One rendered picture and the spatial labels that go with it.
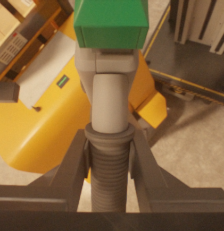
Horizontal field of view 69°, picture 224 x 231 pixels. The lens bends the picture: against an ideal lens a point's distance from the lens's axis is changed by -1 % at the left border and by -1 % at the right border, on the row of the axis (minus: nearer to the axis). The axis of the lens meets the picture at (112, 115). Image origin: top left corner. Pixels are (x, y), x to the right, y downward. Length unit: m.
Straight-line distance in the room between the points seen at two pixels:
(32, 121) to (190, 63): 1.08
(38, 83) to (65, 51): 0.19
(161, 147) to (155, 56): 0.74
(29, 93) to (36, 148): 0.26
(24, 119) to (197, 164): 1.27
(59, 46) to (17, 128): 0.43
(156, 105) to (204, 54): 0.51
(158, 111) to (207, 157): 0.59
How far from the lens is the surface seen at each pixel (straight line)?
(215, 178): 1.55
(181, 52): 1.38
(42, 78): 0.83
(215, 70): 1.34
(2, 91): 0.26
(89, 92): 0.16
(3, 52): 0.90
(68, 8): 0.94
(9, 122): 0.89
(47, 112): 0.77
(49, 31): 1.20
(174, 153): 1.49
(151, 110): 1.16
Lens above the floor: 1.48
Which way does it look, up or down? 70 degrees down
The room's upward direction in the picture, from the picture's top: 52 degrees counter-clockwise
